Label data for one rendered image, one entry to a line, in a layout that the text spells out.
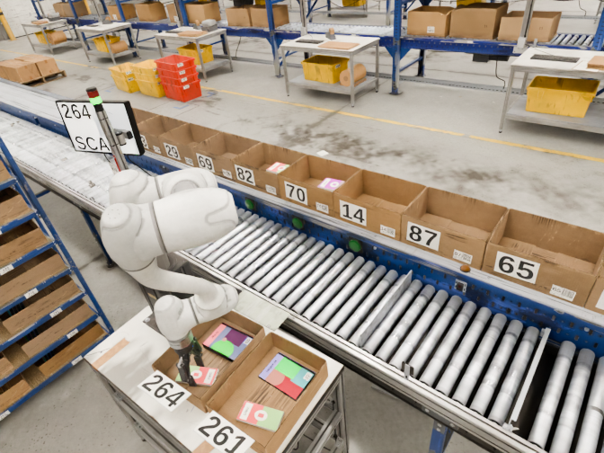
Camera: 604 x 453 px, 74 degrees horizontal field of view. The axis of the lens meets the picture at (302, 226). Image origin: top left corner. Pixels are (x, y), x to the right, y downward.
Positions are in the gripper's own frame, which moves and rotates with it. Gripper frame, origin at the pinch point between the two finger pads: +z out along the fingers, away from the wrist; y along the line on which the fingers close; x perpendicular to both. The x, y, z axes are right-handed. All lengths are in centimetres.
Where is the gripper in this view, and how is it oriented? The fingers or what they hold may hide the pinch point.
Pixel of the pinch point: (195, 372)
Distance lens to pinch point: 178.5
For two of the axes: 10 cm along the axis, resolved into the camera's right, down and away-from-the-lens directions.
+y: -1.9, 6.0, -7.8
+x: 9.8, 0.4, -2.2
